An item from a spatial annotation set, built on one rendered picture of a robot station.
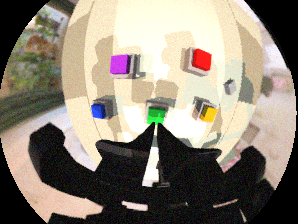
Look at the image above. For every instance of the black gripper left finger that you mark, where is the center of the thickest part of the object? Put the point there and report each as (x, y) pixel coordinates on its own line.
(136, 152)

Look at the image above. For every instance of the blue button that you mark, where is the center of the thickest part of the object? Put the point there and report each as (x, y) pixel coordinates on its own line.
(102, 108)

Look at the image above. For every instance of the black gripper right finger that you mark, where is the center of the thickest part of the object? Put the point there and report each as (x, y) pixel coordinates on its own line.
(175, 155)

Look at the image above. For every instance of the green button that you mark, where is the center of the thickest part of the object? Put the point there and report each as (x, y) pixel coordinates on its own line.
(155, 111)

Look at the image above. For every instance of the purple button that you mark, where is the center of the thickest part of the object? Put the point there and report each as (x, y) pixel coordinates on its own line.
(123, 66)

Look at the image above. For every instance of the red button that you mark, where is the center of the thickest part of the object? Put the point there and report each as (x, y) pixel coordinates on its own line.
(197, 62)

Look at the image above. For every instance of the yellow button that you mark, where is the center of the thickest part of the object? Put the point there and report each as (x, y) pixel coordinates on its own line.
(204, 111)

